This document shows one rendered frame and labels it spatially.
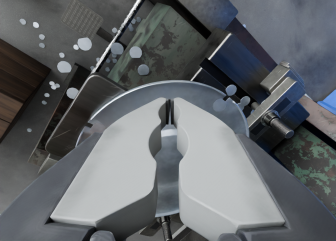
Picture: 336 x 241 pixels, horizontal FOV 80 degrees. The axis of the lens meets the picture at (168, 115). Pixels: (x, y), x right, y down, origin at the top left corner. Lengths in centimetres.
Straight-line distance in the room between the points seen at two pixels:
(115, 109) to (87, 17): 63
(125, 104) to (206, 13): 23
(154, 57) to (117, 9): 65
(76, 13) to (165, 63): 54
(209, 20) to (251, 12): 81
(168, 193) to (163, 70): 24
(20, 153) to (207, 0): 128
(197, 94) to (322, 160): 34
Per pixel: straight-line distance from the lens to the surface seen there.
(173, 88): 27
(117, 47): 39
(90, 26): 88
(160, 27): 39
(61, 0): 105
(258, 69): 42
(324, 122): 64
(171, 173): 36
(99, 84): 27
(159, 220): 52
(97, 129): 30
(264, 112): 40
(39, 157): 57
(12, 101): 83
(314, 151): 56
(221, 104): 31
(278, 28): 133
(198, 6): 41
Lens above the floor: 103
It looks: 56 degrees down
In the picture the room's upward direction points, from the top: 158 degrees clockwise
